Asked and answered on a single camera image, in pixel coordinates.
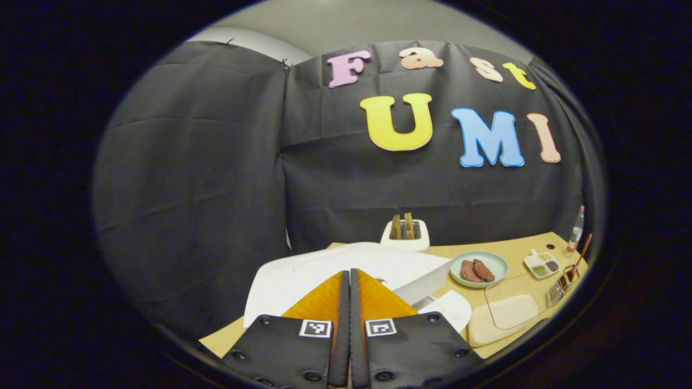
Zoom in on white rice cooker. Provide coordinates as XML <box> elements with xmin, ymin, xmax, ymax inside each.
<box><xmin>243</xmin><ymin>242</ymin><xmax>473</xmax><ymax>333</ymax></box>

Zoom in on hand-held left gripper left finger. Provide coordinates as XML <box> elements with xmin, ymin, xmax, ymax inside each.
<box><xmin>221</xmin><ymin>269</ymin><xmax>351</xmax><ymax>389</ymax></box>

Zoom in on brown meat piece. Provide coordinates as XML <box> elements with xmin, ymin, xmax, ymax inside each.
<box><xmin>473</xmin><ymin>259</ymin><xmax>496</xmax><ymax>283</ymax></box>
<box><xmin>461</xmin><ymin>260</ymin><xmax>485</xmax><ymax>284</ymax></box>

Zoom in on white divided grain dish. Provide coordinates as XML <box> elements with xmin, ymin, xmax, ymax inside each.
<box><xmin>523</xmin><ymin>249</ymin><xmax>561</xmax><ymax>280</ymax></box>

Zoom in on white toaster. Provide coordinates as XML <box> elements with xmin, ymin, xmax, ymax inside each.
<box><xmin>380</xmin><ymin>219</ymin><xmax>431</xmax><ymax>253</ymax></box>

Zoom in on pale green plate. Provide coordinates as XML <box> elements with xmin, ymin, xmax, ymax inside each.
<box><xmin>449</xmin><ymin>251</ymin><xmax>509</xmax><ymax>289</ymax></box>

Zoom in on clear chopstick holder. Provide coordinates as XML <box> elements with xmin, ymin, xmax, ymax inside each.
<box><xmin>546</xmin><ymin>265</ymin><xmax>581</xmax><ymax>308</ymax></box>

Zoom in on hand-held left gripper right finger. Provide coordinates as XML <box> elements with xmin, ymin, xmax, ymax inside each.
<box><xmin>350</xmin><ymin>268</ymin><xmax>485</xmax><ymax>389</ymax></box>

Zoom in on black backdrop cloth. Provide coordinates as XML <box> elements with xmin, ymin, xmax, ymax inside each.
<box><xmin>92</xmin><ymin>41</ymin><xmax>606</xmax><ymax>341</ymax></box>

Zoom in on small clear bottle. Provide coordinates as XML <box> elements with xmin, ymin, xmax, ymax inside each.
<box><xmin>565</xmin><ymin>205</ymin><xmax>586</xmax><ymax>253</ymax></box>

